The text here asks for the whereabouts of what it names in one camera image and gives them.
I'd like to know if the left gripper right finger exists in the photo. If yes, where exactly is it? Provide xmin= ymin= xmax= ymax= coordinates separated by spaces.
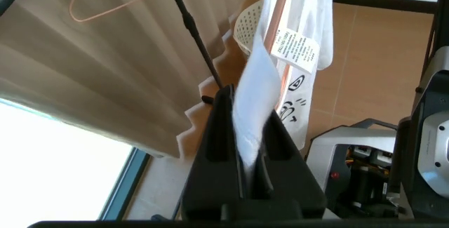
xmin=250 ymin=110 xmax=328 ymax=221

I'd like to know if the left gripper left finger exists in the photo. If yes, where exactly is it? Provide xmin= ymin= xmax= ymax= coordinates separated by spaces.
xmin=181 ymin=84 xmax=247 ymax=221

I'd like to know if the white printed t-shirt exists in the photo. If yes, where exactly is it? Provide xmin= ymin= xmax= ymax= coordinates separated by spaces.
xmin=231 ymin=0 xmax=335 ymax=180

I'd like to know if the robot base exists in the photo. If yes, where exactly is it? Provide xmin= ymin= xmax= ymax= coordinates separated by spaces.
xmin=304 ymin=45 xmax=449 ymax=221

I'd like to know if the black clothes rack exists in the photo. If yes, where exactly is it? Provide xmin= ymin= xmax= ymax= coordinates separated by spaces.
xmin=0 ymin=0 xmax=225 ymax=105

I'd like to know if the white laundry basket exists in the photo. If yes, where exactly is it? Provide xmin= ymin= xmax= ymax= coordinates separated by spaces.
xmin=232 ymin=0 xmax=264 ymax=57

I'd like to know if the beige curtain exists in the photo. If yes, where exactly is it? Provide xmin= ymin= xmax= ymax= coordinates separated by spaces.
xmin=0 ymin=0 xmax=250 ymax=159

